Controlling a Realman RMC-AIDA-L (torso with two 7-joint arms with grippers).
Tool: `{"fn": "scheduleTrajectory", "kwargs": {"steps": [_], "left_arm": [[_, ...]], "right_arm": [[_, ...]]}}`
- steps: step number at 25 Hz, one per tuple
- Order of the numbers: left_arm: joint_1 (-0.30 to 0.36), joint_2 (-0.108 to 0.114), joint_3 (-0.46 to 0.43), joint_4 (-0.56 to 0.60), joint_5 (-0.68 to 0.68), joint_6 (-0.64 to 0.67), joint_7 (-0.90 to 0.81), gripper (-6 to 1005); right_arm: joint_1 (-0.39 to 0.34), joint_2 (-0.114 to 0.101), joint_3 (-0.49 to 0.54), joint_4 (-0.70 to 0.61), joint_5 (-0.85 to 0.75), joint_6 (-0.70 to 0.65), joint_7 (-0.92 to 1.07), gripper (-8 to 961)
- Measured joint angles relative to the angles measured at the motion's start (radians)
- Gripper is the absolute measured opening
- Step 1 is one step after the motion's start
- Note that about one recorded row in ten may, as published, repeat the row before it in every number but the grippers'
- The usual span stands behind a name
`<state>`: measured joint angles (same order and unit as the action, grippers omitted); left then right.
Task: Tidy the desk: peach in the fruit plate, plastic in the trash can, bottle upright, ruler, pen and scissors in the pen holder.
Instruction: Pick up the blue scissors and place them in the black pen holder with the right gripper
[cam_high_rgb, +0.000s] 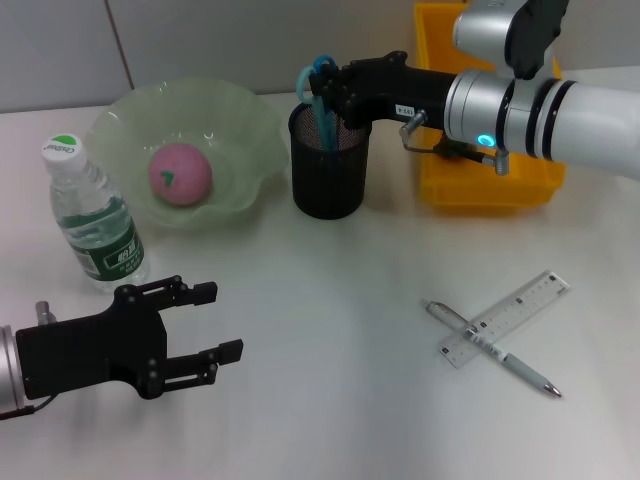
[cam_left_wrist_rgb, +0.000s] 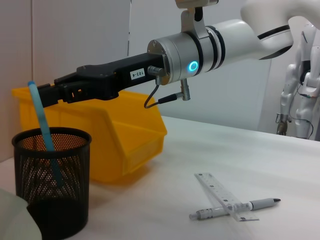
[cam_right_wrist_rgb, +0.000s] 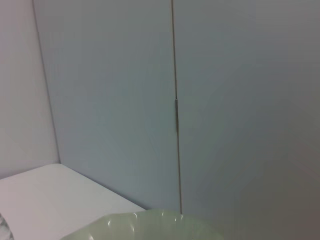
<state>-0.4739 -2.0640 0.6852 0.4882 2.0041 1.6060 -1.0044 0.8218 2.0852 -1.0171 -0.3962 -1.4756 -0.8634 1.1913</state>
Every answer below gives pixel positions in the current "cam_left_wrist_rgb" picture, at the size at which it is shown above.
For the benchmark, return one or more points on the grey ballpoint pen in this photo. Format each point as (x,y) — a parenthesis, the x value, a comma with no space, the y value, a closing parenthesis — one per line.
(262,203)

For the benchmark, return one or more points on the yellow plastic bin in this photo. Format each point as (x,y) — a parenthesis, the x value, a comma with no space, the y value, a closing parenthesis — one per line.
(125,125)

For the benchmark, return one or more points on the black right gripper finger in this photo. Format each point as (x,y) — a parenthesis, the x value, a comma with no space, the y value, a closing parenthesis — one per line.
(50,96)
(67,80)

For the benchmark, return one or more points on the blue scissors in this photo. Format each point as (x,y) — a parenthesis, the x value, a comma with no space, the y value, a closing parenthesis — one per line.
(42,120)

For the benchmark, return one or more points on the black mesh pen cup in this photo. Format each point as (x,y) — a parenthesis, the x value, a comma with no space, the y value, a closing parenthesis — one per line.
(62,212)

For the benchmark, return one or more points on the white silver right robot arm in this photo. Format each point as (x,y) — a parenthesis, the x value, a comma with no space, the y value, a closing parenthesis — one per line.
(237,42)

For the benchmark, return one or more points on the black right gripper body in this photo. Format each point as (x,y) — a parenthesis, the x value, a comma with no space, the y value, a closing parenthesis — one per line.
(112,77)

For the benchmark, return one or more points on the transparent plastic ruler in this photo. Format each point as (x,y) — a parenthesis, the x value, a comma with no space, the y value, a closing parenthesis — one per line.
(215,187)

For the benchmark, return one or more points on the green glass fruit plate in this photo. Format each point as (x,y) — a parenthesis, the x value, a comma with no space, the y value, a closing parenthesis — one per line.
(15,220)

